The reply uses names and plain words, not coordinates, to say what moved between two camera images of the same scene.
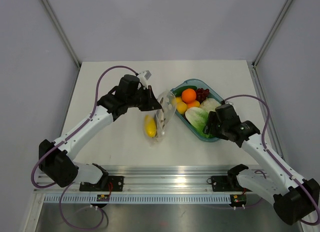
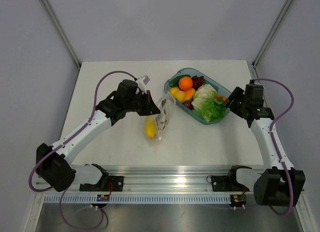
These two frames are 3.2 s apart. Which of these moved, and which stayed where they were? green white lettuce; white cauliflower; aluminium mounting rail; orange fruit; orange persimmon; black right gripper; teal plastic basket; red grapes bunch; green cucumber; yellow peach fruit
Moved: green cucumber; white cauliflower; teal plastic basket; yellow peach fruit; red grapes bunch; green white lettuce; black right gripper; orange persimmon; orange fruit
Stayed: aluminium mounting rail
